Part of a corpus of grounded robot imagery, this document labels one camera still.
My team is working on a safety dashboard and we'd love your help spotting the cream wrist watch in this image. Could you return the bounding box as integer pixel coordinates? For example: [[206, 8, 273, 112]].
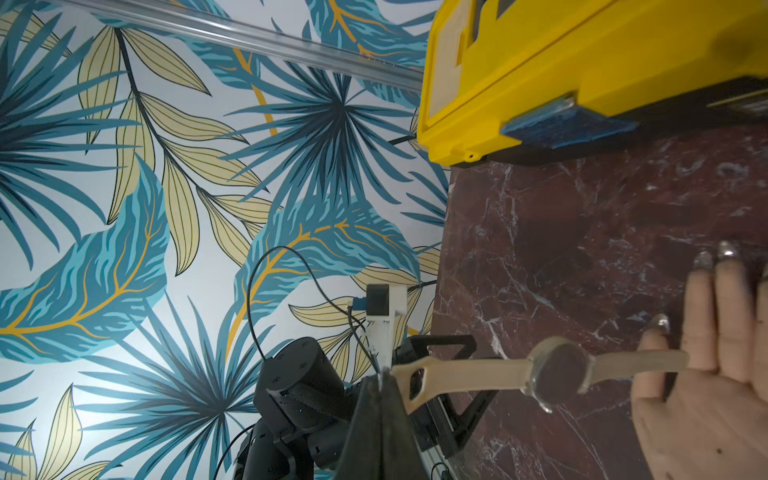
[[391, 337, 689, 414]]

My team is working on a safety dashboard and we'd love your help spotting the yellow black toolbox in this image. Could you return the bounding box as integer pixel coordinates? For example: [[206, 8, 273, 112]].
[[417, 1, 767, 166]]

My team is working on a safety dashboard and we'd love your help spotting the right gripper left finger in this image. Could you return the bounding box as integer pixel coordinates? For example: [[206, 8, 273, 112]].
[[334, 375, 383, 480]]

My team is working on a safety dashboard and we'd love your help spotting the left aluminium frame post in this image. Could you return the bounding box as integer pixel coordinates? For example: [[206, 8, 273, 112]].
[[62, 0, 423, 92]]

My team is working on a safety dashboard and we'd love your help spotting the black camera cable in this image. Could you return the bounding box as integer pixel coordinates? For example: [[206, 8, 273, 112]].
[[245, 244, 382, 376]]

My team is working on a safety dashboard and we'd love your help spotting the mannequin hand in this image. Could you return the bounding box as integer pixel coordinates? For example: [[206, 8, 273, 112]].
[[631, 241, 767, 479]]

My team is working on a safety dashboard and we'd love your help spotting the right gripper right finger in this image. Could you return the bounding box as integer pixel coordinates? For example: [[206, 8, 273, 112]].
[[380, 372, 429, 480]]

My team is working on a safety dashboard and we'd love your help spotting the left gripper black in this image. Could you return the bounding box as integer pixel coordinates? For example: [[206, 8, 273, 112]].
[[234, 335, 497, 479]]

